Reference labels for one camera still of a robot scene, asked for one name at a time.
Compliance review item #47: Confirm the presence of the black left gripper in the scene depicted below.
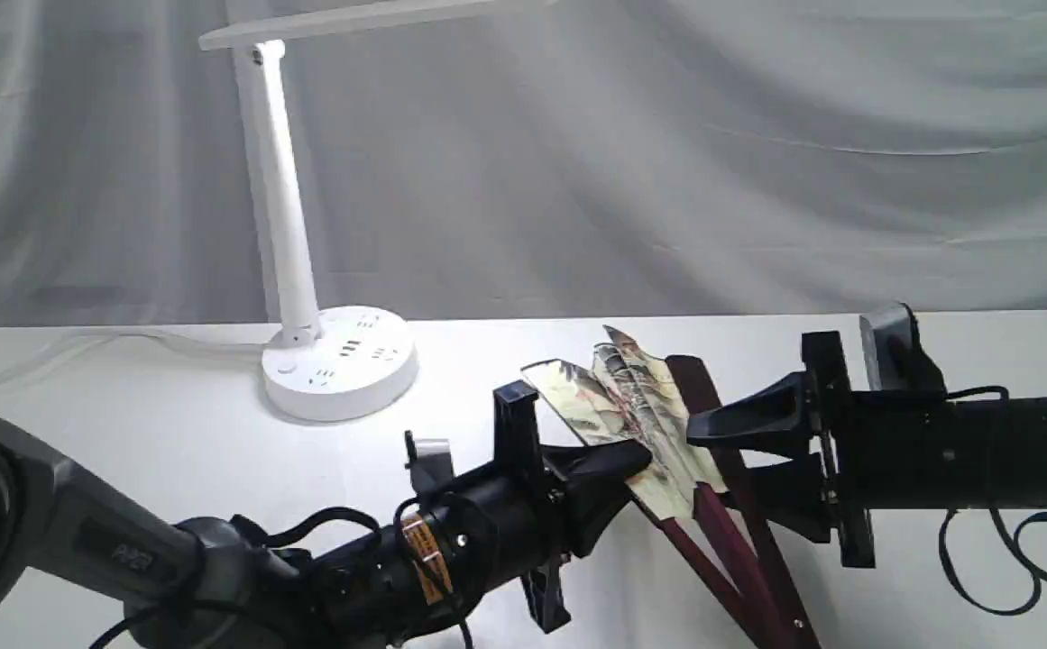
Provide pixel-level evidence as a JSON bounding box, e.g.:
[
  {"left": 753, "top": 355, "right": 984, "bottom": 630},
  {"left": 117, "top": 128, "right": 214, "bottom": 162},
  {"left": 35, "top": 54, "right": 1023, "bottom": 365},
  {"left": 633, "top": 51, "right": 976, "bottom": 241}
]
[{"left": 313, "top": 381, "right": 652, "bottom": 645}]

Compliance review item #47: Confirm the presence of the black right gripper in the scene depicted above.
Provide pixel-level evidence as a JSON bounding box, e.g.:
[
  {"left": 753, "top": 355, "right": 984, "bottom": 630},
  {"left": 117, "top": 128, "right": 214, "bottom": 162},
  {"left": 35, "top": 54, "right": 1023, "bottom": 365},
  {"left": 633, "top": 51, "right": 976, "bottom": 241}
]
[{"left": 685, "top": 330, "right": 1047, "bottom": 570}]

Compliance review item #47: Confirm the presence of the painted paper folding fan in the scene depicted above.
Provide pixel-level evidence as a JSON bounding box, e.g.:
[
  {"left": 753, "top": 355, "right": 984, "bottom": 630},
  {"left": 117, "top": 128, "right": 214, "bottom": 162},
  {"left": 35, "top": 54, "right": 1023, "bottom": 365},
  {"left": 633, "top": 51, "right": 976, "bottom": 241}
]
[{"left": 520, "top": 326, "right": 820, "bottom": 648}]

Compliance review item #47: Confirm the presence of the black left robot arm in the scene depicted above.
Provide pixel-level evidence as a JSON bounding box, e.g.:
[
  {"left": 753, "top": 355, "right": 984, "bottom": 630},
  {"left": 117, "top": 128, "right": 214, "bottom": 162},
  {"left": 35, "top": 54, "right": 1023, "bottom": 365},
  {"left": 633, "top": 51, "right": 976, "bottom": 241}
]
[{"left": 0, "top": 381, "right": 652, "bottom": 648}]

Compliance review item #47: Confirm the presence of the white desk lamp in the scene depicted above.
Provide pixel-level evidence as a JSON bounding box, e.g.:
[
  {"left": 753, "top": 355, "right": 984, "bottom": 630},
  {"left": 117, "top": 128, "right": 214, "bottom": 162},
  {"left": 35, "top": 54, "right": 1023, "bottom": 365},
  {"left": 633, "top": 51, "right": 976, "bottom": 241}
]
[{"left": 198, "top": 1, "right": 536, "bottom": 424}]

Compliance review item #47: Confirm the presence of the grey backdrop curtain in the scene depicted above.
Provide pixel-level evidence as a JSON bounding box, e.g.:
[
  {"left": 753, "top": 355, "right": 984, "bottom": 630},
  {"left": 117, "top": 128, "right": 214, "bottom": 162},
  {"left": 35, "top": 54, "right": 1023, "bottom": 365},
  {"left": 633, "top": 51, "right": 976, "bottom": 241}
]
[{"left": 0, "top": 1, "right": 1047, "bottom": 327}]

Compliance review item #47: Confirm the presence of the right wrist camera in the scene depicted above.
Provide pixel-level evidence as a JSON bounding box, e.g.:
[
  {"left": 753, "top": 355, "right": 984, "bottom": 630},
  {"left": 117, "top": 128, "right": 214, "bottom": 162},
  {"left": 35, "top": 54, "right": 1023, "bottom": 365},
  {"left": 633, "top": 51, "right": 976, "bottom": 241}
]
[{"left": 859, "top": 303, "right": 946, "bottom": 393}]

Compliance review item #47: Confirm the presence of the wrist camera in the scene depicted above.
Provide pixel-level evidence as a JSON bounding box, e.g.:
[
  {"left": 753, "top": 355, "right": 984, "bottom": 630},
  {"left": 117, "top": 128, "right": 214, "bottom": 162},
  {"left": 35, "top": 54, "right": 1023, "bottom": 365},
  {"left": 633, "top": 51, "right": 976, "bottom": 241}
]
[
  {"left": 404, "top": 430, "right": 455, "bottom": 492},
  {"left": 859, "top": 303, "right": 946, "bottom": 393}
]

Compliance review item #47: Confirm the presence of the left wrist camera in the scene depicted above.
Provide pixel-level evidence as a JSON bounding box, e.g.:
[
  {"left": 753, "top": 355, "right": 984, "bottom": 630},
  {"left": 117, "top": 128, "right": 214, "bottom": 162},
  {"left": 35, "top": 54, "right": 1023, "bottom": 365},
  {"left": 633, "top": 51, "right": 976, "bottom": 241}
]
[{"left": 404, "top": 430, "right": 455, "bottom": 492}]

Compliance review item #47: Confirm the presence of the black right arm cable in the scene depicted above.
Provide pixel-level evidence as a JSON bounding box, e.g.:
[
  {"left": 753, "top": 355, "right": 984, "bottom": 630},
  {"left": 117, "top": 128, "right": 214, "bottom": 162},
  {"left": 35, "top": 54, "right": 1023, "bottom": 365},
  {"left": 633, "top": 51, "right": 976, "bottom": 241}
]
[{"left": 938, "top": 386, "right": 1047, "bottom": 617}]

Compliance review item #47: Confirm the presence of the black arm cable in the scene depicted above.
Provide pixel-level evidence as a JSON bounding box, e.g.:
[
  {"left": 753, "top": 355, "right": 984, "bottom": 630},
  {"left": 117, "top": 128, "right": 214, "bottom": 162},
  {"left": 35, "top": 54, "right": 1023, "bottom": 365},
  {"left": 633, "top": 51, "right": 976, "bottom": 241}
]
[
  {"left": 90, "top": 505, "right": 478, "bottom": 649},
  {"left": 938, "top": 386, "right": 1047, "bottom": 617}
]

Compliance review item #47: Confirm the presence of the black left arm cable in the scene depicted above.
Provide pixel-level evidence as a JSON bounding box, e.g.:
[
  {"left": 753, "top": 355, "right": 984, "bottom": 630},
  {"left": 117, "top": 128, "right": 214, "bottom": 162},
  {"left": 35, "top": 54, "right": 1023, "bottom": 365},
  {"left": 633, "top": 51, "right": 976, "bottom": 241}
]
[{"left": 90, "top": 505, "right": 478, "bottom": 649}]

